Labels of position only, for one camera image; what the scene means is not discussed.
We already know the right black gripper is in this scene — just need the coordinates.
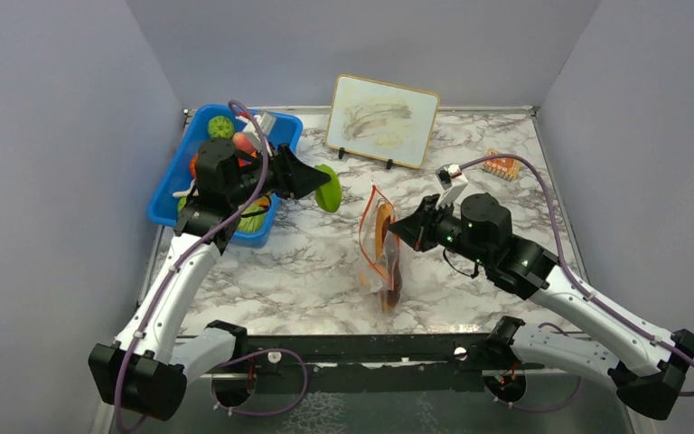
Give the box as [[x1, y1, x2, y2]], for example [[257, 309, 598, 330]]
[[389, 193, 492, 268]]

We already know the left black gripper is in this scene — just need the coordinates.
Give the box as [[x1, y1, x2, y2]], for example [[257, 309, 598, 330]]
[[227, 141, 330, 205]]

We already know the toy green starfruit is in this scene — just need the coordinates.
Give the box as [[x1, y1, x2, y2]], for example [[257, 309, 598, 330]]
[[314, 165, 342, 213]]

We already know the clear zip top bag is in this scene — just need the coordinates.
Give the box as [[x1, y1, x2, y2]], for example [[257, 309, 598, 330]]
[[358, 184, 403, 312]]

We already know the toy orange pumpkin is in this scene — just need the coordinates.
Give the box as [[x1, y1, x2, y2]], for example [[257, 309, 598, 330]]
[[189, 154, 198, 179]]

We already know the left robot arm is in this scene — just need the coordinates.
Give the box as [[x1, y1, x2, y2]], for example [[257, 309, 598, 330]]
[[88, 139, 338, 420]]

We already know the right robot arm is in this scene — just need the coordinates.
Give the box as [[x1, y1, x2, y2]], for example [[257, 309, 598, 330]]
[[389, 193, 694, 420]]

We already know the blue plastic bin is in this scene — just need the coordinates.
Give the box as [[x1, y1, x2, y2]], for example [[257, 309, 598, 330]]
[[147, 104, 304, 249]]

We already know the toy green cabbage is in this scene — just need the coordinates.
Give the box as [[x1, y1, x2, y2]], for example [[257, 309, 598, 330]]
[[237, 203, 268, 233]]

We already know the toy green lettuce ball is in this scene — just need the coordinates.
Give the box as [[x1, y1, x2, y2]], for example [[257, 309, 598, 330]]
[[206, 116, 236, 138]]

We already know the whiteboard on stand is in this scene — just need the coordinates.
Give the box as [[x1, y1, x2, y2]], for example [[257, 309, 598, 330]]
[[325, 74, 440, 169]]

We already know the orange snack packet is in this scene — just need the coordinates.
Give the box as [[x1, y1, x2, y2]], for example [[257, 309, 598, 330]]
[[482, 157, 522, 182]]

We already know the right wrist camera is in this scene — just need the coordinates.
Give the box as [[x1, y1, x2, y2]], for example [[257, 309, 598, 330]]
[[436, 164, 468, 209]]

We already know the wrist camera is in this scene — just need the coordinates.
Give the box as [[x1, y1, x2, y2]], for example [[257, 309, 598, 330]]
[[436, 164, 468, 209], [242, 111, 277, 151]]

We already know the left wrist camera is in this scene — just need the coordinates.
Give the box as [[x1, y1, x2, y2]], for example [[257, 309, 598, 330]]
[[242, 111, 277, 151]]

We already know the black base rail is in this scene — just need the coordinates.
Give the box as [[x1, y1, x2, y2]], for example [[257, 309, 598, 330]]
[[209, 320, 524, 395]]

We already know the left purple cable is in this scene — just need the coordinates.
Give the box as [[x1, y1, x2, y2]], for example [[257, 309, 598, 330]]
[[113, 99, 310, 434]]

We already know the purple cable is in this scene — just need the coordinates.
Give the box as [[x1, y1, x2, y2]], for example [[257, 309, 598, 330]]
[[457, 153, 694, 414], [113, 99, 310, 434]]

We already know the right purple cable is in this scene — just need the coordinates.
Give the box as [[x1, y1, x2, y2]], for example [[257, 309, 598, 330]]
[[457, 153, 694, 414]]

